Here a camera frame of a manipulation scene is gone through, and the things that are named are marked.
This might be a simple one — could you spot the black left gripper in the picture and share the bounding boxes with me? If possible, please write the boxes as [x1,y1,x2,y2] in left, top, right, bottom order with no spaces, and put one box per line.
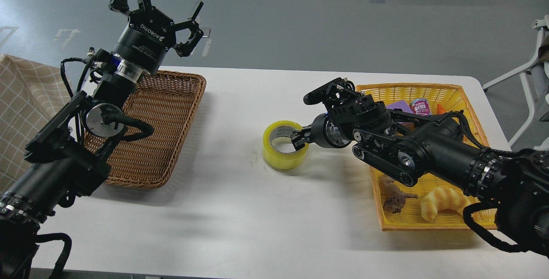
[109,0,205,76]

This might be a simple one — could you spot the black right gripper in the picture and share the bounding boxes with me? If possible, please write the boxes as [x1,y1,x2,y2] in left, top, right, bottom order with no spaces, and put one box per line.
[290,113,351,151]

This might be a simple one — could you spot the yellow tape roll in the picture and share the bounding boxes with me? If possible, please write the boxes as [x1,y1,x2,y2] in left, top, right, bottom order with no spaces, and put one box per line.
[262,120,309,171]

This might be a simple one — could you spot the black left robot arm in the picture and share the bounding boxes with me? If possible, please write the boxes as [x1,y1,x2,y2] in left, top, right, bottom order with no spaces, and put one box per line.
[1,0,204,279]

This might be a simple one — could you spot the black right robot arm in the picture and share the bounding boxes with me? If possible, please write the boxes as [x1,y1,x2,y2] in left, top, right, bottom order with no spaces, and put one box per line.
[290,78,549,256]

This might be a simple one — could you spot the brown wicker basket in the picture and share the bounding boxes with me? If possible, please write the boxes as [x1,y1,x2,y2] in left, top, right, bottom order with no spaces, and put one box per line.
[106,70,207,189]

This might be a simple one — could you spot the purple foam block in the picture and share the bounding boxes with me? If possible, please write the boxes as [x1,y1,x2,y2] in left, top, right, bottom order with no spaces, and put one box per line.
[386,100,414,114]

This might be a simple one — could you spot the brown toy animal figure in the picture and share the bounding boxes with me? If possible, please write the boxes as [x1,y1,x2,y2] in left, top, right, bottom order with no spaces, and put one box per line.
[379,175,419,214]

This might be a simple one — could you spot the small pink can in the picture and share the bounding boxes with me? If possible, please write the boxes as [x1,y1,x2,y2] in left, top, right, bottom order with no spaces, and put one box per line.
[410,98,433,116]

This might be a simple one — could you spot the beige checkered cloth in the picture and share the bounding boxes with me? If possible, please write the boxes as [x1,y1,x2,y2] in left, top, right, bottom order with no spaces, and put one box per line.
[0,53,70,192]

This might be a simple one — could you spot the orange toy carrot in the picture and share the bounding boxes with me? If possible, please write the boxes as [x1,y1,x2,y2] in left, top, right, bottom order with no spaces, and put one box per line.
[437,104,447,115]

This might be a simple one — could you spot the toy croissant bread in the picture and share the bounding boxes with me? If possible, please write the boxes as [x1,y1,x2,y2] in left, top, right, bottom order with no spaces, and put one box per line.
[420,187,472,222]

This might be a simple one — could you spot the white chair frame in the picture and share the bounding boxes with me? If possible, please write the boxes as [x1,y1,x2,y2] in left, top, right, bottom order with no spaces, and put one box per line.
[482,15,549,147]

